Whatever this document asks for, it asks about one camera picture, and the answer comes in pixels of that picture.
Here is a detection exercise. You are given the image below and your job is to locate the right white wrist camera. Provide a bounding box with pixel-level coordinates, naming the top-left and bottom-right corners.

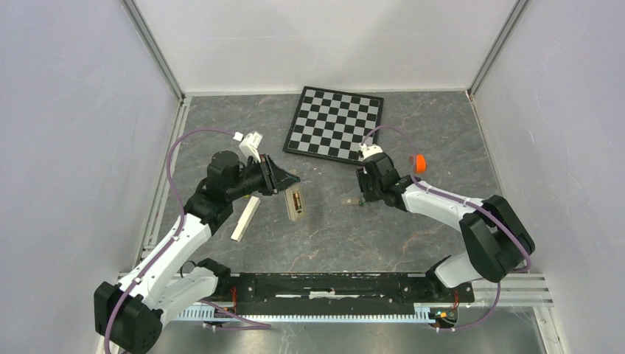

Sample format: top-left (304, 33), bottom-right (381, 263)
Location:
top-left (358, 144), bottom-right (383, 162)

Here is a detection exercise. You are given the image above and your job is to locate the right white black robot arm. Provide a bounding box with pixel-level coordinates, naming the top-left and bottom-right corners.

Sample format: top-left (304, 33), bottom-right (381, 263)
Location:
top-left (357, 152), bottom-right (535, 301)

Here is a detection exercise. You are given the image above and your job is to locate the white rectangular bar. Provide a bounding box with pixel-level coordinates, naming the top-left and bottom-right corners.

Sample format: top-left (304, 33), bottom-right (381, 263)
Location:
top-left (231, 196), bottom-right (260, 243)

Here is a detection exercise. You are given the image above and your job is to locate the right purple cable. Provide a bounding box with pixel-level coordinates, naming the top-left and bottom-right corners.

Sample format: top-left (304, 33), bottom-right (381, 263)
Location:
top-left (360, 125), bottom-right (533, 274)

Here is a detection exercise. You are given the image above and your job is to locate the beige remote control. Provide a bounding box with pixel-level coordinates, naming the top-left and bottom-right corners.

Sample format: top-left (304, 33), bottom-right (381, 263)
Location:
top-left (284, 181), bottom-right (306, 222)

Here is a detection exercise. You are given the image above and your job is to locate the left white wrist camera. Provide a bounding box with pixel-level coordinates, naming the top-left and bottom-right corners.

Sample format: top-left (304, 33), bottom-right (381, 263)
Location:
top-left (233, 131), bottom-right (263, 162)

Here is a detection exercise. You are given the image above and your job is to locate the black white chessboard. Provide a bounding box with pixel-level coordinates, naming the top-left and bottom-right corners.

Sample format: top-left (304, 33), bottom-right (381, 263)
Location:
top-left (283, 86), bottom-right (384, 164)

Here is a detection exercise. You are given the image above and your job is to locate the beige battery cover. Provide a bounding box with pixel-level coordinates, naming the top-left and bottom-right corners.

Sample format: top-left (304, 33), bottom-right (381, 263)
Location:
top-left (341, 198), bottom-right (358, 205)

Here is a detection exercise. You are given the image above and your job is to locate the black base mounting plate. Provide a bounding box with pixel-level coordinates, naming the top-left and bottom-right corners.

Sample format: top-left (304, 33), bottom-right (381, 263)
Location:
top-left (206, 272), bottom-right (475, 316)

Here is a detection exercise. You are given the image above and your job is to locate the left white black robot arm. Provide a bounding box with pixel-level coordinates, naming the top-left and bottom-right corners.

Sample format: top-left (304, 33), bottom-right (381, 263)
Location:
top-left (94, 150), bottom-right (301, 353)

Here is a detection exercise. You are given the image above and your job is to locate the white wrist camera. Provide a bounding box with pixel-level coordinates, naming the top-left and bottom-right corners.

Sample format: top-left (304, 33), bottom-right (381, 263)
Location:
top-left (358, 144), bottom-right (383, 162)
top-left (233, 131), bottom-right (263, 162)

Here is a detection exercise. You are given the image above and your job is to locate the orange tape roll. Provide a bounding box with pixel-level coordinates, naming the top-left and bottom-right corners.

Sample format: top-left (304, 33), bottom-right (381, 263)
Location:
top-left (412, 154), bottom-right (427, 173)

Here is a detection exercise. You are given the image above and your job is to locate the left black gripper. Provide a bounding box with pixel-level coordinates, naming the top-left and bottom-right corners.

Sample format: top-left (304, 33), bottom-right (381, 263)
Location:
top-left (226, 153), bottom-right (300, 201)

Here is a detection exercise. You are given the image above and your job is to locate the aluminium frame rail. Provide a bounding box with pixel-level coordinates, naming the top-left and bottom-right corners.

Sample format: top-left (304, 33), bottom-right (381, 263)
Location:
top-left (472, 273), bottom-right (554, 308)

